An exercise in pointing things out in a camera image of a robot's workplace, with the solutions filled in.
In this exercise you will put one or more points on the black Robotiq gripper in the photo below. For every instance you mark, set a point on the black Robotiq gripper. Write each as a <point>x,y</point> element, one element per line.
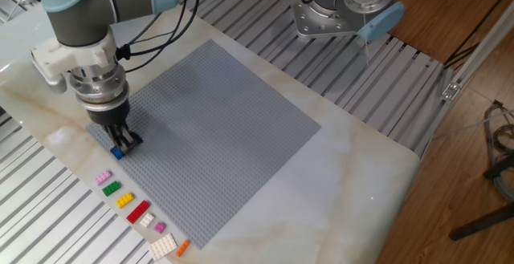
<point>108,117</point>

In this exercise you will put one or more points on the blue Lego brick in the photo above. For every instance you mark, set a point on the blue Lego brick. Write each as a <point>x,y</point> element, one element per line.
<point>117,153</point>

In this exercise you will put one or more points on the light pink Lego brick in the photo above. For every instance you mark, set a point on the light pink Lego brick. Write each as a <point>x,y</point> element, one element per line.
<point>103,177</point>

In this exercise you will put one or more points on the green Lego brick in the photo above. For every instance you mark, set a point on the green Lego brick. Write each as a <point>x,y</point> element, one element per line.
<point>111,188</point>

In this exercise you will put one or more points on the yellow Lego brick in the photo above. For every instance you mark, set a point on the yellow Lego brick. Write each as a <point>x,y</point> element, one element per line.
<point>125,200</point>

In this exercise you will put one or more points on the red Lego brick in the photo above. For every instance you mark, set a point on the red Lego brick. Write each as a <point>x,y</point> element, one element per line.
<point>138,212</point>

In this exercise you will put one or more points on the small white Lego brick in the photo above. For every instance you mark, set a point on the small white Lego brick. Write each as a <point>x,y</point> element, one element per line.
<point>147,220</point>

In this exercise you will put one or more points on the small magenta Lego brick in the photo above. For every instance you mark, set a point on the small magenta Lego brick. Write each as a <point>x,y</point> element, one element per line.
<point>160,227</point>

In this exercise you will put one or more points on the grey Lego baseplate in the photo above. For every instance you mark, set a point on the grey Lego baseplate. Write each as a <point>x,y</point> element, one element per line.
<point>221,143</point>

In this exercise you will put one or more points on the large white Lego plate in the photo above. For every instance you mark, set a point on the large white Lego plate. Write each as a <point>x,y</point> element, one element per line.
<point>162,246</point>

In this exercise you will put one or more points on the orange Lego brick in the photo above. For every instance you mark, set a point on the orange Lego brick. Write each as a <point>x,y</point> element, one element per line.
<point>182,248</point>

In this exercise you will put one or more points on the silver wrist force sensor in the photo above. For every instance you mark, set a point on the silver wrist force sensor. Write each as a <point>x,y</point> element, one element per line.
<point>100,89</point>

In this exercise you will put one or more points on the glossy marble pattern mat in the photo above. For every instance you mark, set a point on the glossy marble pattern mat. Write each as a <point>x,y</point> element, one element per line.
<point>341,200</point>

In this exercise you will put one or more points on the black stand leg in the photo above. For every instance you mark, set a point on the black stand leg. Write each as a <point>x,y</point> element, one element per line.
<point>482,222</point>

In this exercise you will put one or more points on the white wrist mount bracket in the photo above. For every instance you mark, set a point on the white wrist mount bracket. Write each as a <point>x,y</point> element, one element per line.
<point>72,57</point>

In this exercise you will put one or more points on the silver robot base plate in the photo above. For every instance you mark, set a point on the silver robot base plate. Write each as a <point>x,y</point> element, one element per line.
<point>317,23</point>

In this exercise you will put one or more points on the aluminium frame bar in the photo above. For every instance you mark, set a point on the aluminium frame bar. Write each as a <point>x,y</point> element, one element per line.
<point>482,47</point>

